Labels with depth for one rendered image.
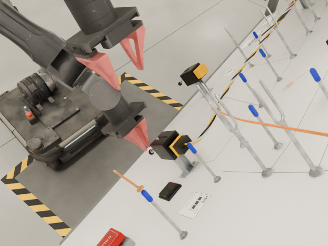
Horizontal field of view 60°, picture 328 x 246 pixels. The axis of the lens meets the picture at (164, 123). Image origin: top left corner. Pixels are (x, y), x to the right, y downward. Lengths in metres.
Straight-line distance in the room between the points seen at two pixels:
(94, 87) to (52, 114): 1.33
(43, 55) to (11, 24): 0.07
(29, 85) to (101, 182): 0.71
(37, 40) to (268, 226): 0.46
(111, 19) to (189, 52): 2.09
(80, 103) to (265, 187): 1.56
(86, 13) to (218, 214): 0.33
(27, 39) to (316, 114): 0.49
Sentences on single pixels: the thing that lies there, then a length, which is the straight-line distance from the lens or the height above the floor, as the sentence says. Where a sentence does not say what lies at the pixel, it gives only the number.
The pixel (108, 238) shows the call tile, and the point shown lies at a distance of 0.55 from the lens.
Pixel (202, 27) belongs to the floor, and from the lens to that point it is 2.78.
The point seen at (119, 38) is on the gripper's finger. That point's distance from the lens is 0.43.
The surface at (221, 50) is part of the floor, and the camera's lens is 2.57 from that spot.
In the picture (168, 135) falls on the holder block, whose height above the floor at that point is 1.17.
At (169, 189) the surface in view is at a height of 1.11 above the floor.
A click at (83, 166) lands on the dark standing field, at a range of 1.89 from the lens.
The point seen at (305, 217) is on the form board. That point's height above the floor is 1.31.
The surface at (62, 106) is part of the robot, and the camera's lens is 1.86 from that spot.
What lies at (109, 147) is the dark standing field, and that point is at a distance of 1.92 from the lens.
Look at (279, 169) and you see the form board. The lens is 0.44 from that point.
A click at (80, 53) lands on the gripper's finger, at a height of 1.35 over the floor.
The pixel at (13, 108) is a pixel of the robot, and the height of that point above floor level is 0.24.
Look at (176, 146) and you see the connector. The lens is 0.51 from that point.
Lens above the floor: 1.63
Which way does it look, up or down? 55 degrees down
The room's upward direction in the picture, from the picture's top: straight up
